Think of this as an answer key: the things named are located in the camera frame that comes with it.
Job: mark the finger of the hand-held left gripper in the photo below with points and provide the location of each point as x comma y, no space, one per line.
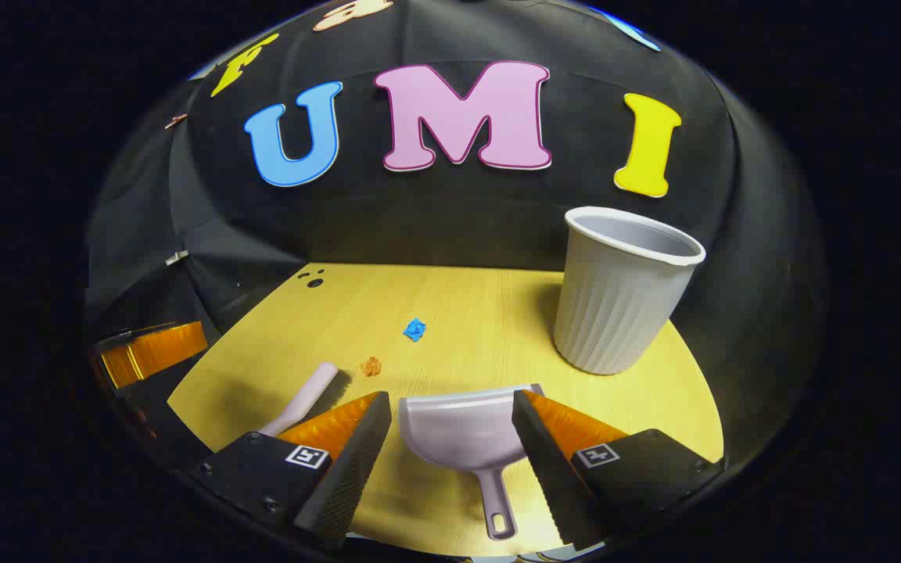
153,352

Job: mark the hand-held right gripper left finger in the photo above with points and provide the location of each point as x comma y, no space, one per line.
357,469

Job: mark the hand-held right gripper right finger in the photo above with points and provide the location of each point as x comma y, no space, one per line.
548,469

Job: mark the pale purple dustpan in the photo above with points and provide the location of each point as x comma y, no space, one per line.
458,430

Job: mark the orange paper ball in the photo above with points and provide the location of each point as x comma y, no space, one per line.
371,367

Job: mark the blue paper ball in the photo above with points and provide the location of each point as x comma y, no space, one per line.
414,330

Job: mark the white ribbed garbage bin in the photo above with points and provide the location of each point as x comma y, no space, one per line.
615,313

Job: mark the yellow wooden desktop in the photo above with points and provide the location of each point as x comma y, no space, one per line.
458,313

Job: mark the silver metal clip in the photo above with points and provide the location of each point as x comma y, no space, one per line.
177,257

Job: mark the copper metal clip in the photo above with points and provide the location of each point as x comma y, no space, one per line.
176,120

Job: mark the black backdrop cloth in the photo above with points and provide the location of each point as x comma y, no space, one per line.
458,219

